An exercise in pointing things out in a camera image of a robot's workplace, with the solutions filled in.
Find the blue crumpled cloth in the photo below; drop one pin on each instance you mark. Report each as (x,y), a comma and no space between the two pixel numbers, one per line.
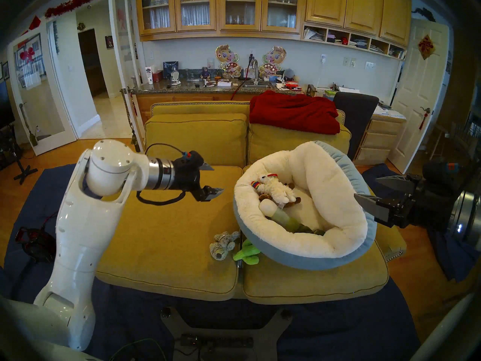
(451,258)

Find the wooden drawer desk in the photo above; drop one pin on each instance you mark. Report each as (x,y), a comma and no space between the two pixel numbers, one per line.
(379,138)

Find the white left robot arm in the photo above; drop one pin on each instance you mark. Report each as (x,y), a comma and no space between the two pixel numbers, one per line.
(79,232)

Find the black television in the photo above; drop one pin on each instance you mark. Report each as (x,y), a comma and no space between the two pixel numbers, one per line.
(4,108)

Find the red tinsel garland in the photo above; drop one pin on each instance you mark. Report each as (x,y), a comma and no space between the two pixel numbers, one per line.
(75,2)

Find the green cactus plush toy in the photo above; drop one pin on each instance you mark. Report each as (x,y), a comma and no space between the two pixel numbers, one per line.
(248,255)

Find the black office chair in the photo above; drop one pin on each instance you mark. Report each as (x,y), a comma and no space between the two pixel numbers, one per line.
(357,116)

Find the stack of papers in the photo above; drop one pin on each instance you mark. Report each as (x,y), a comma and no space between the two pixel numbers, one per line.
(391,114)

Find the red paper cutout decoration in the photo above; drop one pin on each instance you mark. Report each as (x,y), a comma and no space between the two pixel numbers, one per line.
(27,55)

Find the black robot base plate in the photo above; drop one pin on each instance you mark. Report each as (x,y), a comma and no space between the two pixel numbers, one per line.
(225,349)

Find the yellow sofa back cushion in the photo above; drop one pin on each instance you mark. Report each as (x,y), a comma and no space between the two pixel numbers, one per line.
(270,142)
(195,134)

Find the small framed picture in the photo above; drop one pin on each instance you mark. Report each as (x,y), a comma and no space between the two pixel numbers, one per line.
(109,42)

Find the wooden wall cabinets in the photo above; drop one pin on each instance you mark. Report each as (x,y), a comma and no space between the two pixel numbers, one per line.
(327,6)

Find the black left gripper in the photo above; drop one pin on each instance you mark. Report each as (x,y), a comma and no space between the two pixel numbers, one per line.
(186,174)

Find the brown reindeer plush toy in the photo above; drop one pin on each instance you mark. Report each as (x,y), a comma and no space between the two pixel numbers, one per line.
(295,201)

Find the yellow sofa seat cushion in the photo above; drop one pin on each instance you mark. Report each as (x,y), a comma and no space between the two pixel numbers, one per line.
(161,251)
(319,285)

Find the chrome sink faucet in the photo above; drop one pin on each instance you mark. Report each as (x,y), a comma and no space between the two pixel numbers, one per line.
(256,75)

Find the granite top kitchen counter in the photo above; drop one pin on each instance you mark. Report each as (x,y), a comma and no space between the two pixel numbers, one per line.
(169,88)

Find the grey spotted plush toy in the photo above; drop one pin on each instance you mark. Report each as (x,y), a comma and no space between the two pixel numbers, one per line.
(221,247)

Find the white blue dog bed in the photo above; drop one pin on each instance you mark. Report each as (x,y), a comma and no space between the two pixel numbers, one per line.
(323,168)

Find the white lotion bottle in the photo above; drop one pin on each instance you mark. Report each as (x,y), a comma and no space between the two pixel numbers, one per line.
(149,76)

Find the white french door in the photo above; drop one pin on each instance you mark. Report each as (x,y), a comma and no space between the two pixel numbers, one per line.
(120,82)
(52,144)

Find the red hanging paper ornament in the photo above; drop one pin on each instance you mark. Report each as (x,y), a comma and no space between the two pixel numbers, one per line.
(35,23)

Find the black wall ornament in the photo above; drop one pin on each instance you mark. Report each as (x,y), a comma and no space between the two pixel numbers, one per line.
(424,13)

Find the cartoon boy wall decoration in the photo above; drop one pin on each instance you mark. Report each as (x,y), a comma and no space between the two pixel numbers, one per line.
(227,57)

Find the dark blue floor cloth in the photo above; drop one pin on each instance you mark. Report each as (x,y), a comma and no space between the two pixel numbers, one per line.
(338,326)

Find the black floor stand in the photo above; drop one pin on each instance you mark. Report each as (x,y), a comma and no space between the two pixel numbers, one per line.
(24,172)

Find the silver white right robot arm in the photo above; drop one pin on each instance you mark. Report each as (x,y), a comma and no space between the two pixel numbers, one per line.
(468,217)

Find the white panel door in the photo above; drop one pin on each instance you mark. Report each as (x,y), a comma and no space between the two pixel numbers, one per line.
(413,100)

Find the red diamond door decoration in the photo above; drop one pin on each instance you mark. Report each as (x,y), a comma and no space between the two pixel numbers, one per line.
(426,47)

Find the cartoon girl wall decoration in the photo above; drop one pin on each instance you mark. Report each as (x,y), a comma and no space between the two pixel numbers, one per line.
(274,57)

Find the small red box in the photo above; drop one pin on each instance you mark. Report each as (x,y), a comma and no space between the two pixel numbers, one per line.
(158,76)

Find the yellow sofa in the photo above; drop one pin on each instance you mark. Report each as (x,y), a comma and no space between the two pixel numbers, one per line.
(195,109)

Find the white green bottle plush toy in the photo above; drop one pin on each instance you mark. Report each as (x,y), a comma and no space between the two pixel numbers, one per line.
(280,215)

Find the red blanket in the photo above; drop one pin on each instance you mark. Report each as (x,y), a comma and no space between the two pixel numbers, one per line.
(293,112)

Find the dark blue box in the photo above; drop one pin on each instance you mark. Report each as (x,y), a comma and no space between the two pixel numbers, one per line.
(170,67)

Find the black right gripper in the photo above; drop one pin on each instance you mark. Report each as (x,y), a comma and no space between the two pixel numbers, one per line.
(432,203)

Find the white lamb plush toy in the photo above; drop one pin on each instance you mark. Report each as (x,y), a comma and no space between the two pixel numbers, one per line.
(278,191)

